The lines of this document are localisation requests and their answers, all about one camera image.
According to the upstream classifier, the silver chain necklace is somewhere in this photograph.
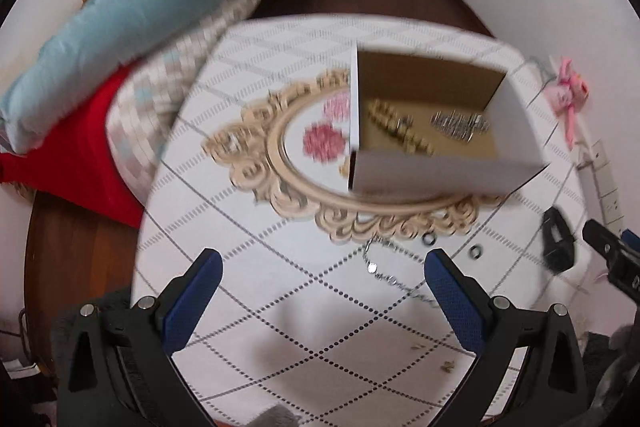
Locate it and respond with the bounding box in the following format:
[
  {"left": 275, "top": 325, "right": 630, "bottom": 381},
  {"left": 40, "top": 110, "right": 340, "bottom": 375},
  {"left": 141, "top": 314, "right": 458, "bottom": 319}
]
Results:
[{"left": 363, "top": 237, "right": 441, "bottom": 307}]

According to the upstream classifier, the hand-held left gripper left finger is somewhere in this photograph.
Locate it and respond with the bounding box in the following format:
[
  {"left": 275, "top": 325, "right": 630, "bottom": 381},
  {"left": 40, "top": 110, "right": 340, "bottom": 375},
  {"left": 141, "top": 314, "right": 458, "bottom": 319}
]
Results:
[{"left": 55, "top": 248, "right": 223, "bottom": 427}]

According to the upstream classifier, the silver jewelry pile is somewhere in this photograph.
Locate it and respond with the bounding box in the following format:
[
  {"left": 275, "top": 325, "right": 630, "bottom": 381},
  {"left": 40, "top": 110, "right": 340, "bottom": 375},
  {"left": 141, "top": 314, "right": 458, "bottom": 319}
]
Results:
[{"left": 431, "top": 109, "right": 491, "bottom": 142}]

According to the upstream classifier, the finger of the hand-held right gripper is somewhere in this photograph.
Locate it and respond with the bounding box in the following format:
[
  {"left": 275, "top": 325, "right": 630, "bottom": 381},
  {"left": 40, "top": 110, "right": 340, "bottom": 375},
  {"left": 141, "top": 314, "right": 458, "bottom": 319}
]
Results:
[
  {"left": 543, "top": 206, "right": 577, "bottom": 274},
  {"left": 582, "top": 219, "right": 640, "bottom": 308}
]

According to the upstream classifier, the light blue blanket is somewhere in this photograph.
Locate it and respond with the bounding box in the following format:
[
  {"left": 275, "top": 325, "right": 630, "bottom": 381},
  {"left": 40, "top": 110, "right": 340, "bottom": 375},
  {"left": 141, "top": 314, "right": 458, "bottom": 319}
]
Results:
[{"left": 0, "top": 0, "right": 321, "bottom": 154}]

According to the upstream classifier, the white wall socket strip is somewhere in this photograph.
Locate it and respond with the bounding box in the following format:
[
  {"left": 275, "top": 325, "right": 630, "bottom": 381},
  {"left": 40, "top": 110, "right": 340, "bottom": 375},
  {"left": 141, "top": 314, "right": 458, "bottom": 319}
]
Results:
[{"left": 575, "top": 141, "right": 627, "bottom": 228}]

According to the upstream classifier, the white cardboard box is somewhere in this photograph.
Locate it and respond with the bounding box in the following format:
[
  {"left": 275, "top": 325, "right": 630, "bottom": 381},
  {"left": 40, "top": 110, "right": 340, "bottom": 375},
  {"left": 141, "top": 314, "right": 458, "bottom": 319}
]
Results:
[{"left": 346, "top": 44, "right": 551, "bottom": 198}]

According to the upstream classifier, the white diamond-patterned tablecloth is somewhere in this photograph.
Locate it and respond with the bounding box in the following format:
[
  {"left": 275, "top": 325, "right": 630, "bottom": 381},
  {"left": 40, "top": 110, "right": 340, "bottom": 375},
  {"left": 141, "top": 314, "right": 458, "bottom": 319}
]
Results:
[{"left": 131, "top": 13, "right": 591, "bottom": 424}]

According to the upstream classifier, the checked beige quilt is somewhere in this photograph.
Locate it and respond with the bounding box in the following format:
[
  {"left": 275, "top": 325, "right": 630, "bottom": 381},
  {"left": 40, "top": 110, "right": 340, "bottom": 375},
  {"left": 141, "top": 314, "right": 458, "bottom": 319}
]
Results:
[{"left": 106, "top": 0, "right": 313, "bottom": 202}]

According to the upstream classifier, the gold jewelry pile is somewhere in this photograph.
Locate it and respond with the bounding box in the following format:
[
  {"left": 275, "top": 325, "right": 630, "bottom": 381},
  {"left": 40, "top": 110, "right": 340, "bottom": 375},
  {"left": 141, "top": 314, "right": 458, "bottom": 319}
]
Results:
[{"left": 366, "top": 101, "right": 435, "bottom": 155}]

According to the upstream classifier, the pink plush toy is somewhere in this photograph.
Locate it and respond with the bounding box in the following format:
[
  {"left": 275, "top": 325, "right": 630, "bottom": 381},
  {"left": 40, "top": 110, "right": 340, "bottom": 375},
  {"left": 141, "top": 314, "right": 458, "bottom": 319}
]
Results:
[{"left": 545, "top": 56, "right": 591, "bottom": 150}]

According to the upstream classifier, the red blanket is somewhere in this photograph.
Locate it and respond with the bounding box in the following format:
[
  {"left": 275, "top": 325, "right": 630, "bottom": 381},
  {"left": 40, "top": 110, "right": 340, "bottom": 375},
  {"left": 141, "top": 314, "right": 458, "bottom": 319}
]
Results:
[{"left": 0, "top": 68, "right": 147, "bottom": 229}]

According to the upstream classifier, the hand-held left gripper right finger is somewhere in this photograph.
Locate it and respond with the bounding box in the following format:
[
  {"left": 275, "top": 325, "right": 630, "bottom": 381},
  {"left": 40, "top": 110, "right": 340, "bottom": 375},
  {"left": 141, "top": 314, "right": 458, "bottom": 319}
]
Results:
[{"left": 424, "top": 248, "right": 591, "bottom": 427}]

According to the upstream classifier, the ornate cream oval mirror tray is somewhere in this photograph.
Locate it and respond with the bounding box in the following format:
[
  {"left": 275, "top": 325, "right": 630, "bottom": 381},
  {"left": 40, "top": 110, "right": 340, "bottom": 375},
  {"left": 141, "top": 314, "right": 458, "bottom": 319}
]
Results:
[{"left": 201, "top": 68, "right": 507, "bottom": 247}]

